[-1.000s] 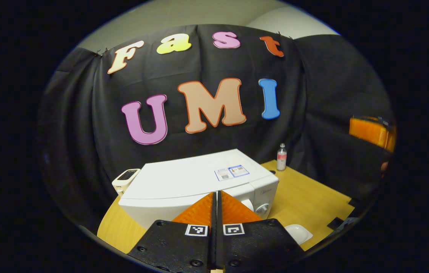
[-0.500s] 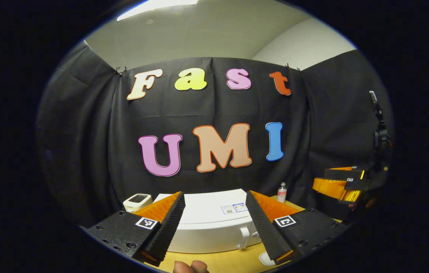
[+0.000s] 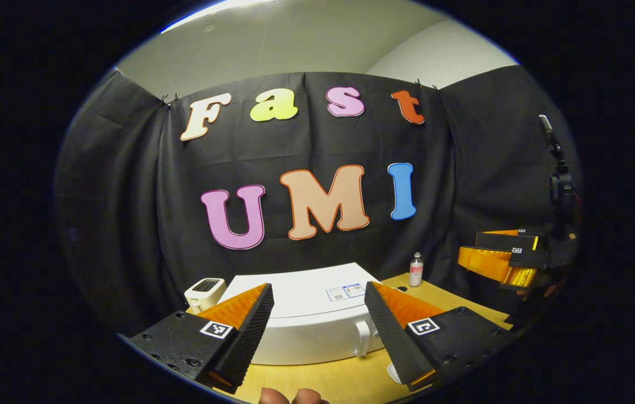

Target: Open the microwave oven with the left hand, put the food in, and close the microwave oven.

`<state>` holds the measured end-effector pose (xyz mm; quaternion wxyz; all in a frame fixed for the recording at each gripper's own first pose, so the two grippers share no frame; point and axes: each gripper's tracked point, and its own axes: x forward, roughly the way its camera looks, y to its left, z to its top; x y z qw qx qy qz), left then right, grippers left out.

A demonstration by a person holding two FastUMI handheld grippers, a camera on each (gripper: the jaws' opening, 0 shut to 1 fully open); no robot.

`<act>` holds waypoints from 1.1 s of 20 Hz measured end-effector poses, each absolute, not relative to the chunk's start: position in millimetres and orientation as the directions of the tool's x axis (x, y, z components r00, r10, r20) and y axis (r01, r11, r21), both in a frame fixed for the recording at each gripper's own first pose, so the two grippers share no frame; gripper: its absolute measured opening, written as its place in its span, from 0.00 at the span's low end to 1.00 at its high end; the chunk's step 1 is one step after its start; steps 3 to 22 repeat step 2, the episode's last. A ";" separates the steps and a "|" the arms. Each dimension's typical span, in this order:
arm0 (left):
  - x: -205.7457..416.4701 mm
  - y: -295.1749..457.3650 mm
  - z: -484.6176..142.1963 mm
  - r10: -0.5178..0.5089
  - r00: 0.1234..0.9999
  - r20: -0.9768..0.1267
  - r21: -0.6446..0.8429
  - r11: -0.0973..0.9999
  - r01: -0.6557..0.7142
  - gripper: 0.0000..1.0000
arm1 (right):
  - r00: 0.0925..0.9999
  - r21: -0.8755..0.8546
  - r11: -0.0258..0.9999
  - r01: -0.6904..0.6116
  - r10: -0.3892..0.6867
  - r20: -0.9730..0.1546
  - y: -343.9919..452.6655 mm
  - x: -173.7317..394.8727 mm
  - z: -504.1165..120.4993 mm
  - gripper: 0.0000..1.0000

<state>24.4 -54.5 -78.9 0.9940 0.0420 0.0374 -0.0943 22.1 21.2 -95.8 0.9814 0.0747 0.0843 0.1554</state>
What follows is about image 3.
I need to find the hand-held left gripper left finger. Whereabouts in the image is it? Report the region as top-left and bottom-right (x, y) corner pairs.
(126, 283), (275, 393)

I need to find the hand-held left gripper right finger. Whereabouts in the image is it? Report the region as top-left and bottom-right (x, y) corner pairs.
(364, 281), (511, 392)

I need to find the white microwave oven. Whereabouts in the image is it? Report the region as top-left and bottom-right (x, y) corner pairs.
(217, 263), (394, 365)

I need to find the small pink label glass bottle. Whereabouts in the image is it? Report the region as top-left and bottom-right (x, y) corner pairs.
(409, 252), (424, 287)

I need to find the black backdrop cloth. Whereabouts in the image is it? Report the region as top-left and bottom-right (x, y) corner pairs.
(54, 65), (584, 337)

